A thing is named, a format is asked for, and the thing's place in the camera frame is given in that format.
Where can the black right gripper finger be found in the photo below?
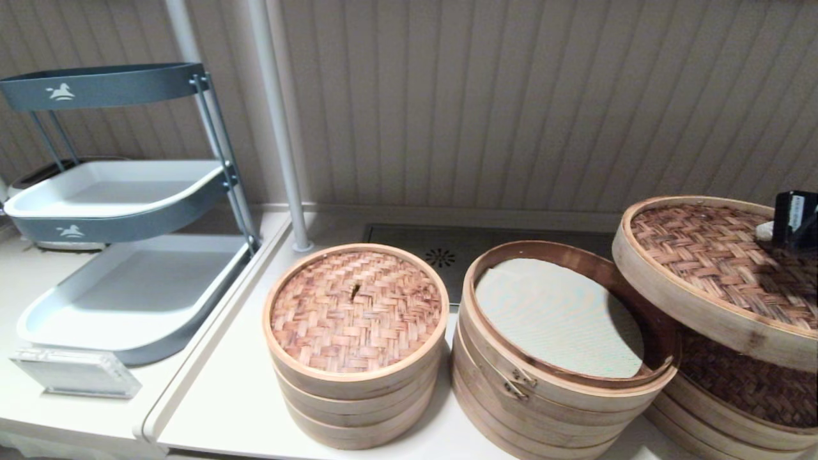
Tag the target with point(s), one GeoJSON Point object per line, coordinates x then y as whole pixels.
{"type": "Point", "coordinates": [785, 217]}
{"type": "Point", "coordinates": [810, 233]}

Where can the large woven bamboo steamer lid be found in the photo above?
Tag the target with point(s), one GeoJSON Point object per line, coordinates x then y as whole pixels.
{"type": "Point", "coordinates": [703, 268]}

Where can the right bamboo steamer stack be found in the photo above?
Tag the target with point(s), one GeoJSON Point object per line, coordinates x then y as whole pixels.
{"type": "Point", "coordinates": [748, 383]}

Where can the large bamboo steamer basket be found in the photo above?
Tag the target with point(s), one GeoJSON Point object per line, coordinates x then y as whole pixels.
{"type": "Point", "coordinates": [696, 439]}
{"type": "Point", "coordinates": [543, 447]}

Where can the white steamer liner sheet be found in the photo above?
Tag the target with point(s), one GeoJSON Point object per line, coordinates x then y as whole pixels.
{"type": "Point", "coordinates": [556, 313]}

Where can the bamboo steamer with liner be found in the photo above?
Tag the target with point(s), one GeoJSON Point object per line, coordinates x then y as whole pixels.
{"type": "Point", "coordinates": [562, 402]}

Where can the small woven bamboo steamer lid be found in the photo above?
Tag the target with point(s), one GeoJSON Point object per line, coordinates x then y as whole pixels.
{"type": "Point", "coordinates": [354, 310]}

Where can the small bamboo steamer basket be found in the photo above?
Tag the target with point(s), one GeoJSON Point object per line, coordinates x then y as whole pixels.
{"type": "Point", "coordinates": [358, 414]}
{"type": "Point", "coordinates": [358, 439]}

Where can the steel drain plate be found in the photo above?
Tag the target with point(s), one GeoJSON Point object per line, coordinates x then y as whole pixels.
{"type": "Point", "coordinates": [409, 246]}

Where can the white support pole with flange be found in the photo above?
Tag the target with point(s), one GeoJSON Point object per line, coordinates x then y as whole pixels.
{"type": "Point", "coordinates": [275, 96]}

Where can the grey-blue white-lined rack tray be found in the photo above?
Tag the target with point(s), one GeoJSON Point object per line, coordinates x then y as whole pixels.
{"type": "Point", "coordinates": [140, 292]}

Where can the grey-blue rack tray horse logo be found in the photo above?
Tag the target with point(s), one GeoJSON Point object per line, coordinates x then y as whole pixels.
{"type": "Point", "coordinates": [115, 190]}
{"type": "Point", "coordinates": [128, 86]}

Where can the clear acrylic warning sign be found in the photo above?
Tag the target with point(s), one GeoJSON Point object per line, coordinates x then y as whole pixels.
{"type": "Point", "coordinates": [75, 373]}

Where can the grey-blue metal rack frame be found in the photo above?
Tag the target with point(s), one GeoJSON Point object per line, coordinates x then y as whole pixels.
{"type": "Point", "coordinates": [220, 144]}

